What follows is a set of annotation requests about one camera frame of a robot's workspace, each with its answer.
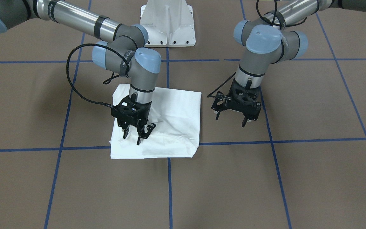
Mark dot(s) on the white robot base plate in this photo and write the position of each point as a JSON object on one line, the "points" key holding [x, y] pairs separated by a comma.
{"points": [[169, 23]]}

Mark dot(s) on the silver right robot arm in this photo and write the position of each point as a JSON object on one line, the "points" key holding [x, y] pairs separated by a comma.
{"points": [[121, 50]]}

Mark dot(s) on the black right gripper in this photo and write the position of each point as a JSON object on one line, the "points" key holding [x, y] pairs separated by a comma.
{"points": [[145, 112]]}

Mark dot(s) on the white long-sleeve printed shirt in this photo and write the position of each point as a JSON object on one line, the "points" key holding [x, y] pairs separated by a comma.
{"points": [[176, 114]]}

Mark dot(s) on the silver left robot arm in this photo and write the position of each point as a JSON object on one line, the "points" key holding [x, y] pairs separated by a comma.
{"points": [[266, 42]]}

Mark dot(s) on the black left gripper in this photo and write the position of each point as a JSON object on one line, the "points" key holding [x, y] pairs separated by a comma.
{"points": [[217, 104]]}

